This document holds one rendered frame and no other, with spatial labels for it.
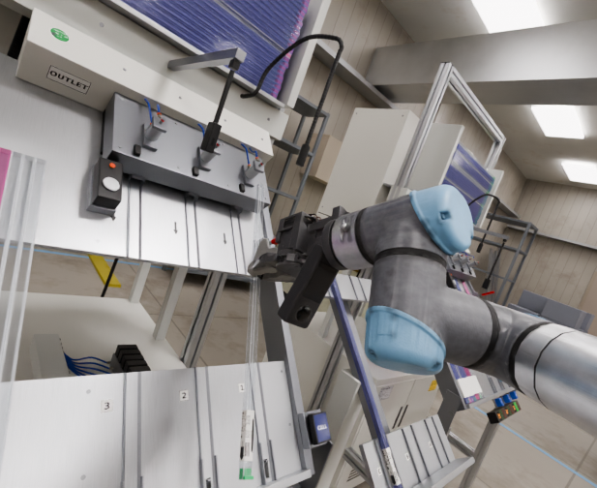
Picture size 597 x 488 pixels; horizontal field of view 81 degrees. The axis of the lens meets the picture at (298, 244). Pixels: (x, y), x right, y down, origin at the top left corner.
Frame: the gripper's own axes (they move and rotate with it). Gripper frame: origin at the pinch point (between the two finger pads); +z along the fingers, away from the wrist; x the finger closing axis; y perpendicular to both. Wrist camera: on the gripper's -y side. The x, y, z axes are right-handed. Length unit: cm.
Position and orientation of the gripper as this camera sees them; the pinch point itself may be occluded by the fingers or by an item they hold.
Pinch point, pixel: (256, 275)
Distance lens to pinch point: 60.9
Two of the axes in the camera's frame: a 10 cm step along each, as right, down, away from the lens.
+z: -6.7, 1.9, 7.2
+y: 1.6, -9.1, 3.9
